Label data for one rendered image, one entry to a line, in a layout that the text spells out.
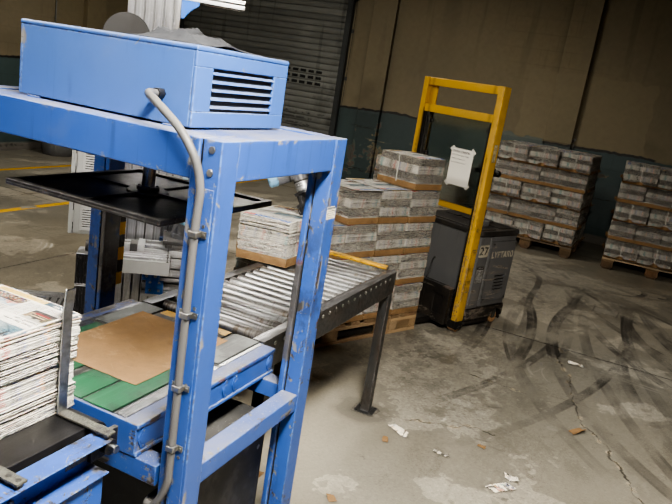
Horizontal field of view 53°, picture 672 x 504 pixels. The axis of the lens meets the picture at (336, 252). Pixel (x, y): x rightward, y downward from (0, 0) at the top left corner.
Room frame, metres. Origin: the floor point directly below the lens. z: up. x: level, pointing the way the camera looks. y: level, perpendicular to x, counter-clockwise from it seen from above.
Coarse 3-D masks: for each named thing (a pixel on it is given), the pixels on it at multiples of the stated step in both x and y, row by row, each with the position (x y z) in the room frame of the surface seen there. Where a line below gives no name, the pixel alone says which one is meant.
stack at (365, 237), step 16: (336, 224) 4.26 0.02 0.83; (368, 224) 4.43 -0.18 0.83; (384, 224) 4.52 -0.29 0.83; (400, 224) 4.63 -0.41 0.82; (336, 240) 4.22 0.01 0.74; (352, 240) 4.33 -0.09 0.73; (368, 240) 4.43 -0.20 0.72; (384, 240) 4.53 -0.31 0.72; (400, 240) 4.65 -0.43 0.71; (384, 256) 4.55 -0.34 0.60; (400, 256) 4.67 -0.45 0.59; (368, 320) 4.51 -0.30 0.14; (336, 336) 4.32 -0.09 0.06; (352, 336) 4.45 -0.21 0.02; (368, 336) 4.53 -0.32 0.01
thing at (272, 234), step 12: (240, 216) 3.26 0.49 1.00; (252, 216) 3.24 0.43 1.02; (264, 216) 3.23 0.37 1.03; (276, 216) 3.26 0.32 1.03; (288, 216) 3.32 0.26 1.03; (240, 228) 3.27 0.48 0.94; (252, 228) 3.24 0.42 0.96; (264, 228) 3.21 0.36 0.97; (276, 228) 3.18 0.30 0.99; (288, 228) 3.15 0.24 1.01; (300, 228) 3.26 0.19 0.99; (240, 240) 3.27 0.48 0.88; (252, 240) 3.24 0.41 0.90; (264, 240) 3.21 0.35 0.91; (276, 240) 3.18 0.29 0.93; (288, 240) 3.16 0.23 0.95; (264, 252) 3.20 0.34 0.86; (276, 252) 3.18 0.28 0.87; (288, 252) 3.18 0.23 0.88
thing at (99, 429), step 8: (64, 416) 1.52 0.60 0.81; (72, 416) 1.53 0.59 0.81; (80, 416) 1.53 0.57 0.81; (80, 424) 1.50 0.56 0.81; (88, 424) 1.50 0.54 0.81; (96, 424) 1.51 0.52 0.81; (96, 432) 1.48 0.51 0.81; (104, 432) 1.48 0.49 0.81; (112, 432) 1.48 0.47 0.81; (0, 472) 1.26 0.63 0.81; (8, 472) 1.27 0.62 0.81; (8, 480) 1.24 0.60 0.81; (16, 480) 1.24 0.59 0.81; (24, 480) 1.25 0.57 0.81; (16, 488) 1.24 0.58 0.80
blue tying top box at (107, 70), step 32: (32, 32) 1.91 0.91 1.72; (64, 32) 1.86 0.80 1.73; (96, 32) 1.81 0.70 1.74; (32, 64) 1.90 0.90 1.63; (64, 64) 1.86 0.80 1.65; (96, 64) 1.81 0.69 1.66; (128, 64) 1.77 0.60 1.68; (160, 64) 1.73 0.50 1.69; (192, 64) 1.69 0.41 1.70; (224, 64) 1.79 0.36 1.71; (256, 64) 1.93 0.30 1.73; (288, 64) 2.09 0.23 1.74; (64, 96) 1.85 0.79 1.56; (96, 96) 1.81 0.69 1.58; (128, 96) 1.77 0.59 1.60; (192, 96) 1.69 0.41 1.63; (224, 96) 1.82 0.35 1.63; (256, 96) 1.97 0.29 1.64
